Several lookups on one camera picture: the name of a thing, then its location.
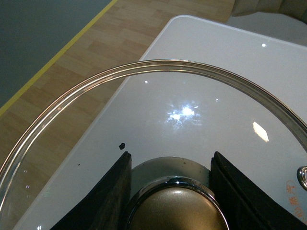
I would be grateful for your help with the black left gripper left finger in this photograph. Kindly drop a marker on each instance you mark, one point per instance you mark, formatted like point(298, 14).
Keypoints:
point(103, 206)

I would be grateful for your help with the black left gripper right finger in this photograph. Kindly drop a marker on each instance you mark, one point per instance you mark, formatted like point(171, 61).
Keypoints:
point(244, 205)

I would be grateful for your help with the glass pot lid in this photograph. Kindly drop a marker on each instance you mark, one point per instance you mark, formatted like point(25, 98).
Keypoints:
point(171, 116)

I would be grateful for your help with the right beige upholstered chair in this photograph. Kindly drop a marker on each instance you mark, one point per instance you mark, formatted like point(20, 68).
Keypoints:
point(294, 8)

